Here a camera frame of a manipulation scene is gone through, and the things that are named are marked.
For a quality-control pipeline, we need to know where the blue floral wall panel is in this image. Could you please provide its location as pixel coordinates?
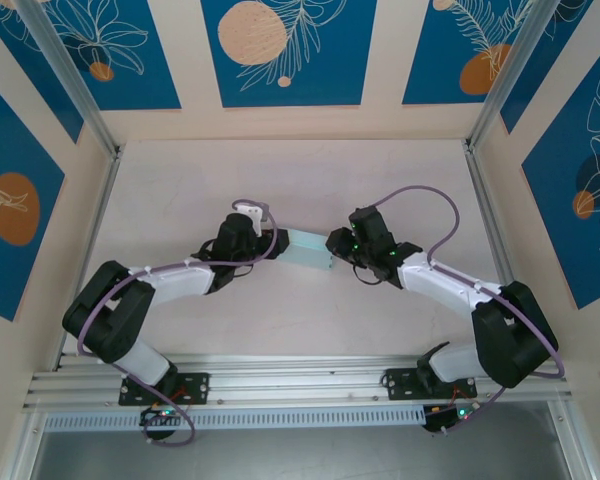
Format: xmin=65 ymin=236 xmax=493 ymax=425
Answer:
xmin=0 ymin=0 xmax=86 ymax=145
xmin=402 ymin=0 xmax=531 ymax=106
xmin=499 ymin=0 xmax=600 ymax=135
xmin=0 ymin=69 xmax=67 ymax=323
xmin=522 ymin=49 xmax=600 ymax=310
xmin=27 ymin=0 xmax=183 ymax=112
xmin=201 ymin=0 xmax=380 ymax=108

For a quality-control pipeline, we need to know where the grey slotted cable duct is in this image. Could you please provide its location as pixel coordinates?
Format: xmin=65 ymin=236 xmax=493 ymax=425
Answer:
xmin=44 ymin=405 xmax=429 ymax=431

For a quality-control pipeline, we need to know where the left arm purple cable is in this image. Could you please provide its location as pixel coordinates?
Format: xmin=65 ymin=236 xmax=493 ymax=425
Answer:
xmin=76 ymin=199 xmax=280 ymax=446

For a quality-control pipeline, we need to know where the aluminium frame post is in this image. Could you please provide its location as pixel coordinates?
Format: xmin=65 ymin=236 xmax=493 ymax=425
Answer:
xmin=465 ymin=0 xmax=552 ymax=151
xmin=17 ymin=0 xmax=125 ymax=161

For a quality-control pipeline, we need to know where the grey metal sheet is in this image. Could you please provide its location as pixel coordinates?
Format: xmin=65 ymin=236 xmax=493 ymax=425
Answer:
xmin=27 ymin=402 xmax=584 ymax=480

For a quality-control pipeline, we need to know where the small controller circuit board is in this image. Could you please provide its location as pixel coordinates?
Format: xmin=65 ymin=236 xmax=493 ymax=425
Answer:
xmin=138 ymin=405 xmax=187 ymax=427
xmin=423 ymin=403 xmax=482 ymax=432

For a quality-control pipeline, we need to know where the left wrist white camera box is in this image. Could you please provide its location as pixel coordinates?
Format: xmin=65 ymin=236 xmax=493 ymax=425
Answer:
xmin=231 ymin=198 xmax=271 ymax=236

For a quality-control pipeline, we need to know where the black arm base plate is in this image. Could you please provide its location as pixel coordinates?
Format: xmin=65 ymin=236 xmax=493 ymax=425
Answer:
xmin=383 ymin=367 xmax=477 ymax=401
xmin=118 ymin=372 xmax=211 ymax=405

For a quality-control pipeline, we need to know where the aluminium rail beam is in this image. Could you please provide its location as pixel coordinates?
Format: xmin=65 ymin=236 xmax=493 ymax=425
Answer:
xmin=22 ymin=353 xmax=571 ymax=412

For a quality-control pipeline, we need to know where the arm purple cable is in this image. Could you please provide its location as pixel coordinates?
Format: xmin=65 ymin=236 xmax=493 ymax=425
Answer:
xmin=372 ymin=185 xmax=566 ymax=436
xmin=76 ymin=199 xmax=280 ymax=446

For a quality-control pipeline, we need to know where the aluminium side rail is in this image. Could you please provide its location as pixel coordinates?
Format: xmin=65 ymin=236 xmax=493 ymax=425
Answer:
xmin=53 ymin=144 xmax=125 ymax=372
xmin=462 ymin=141 xmax=540 ymax=359

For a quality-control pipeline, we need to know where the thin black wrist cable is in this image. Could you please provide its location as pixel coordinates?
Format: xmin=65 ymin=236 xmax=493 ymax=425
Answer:
xmin=352 ymin=262 xmax=382 ymax=287

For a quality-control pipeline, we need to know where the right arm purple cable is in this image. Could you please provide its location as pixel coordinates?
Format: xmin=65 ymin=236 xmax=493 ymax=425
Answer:
xmin=372 ymin=185 xmax=566 ymax=436

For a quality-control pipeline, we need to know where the light blue paper box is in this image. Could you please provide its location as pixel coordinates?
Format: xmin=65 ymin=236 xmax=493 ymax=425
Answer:
xmin=282 ymin=227 xmax=337 ymax=272

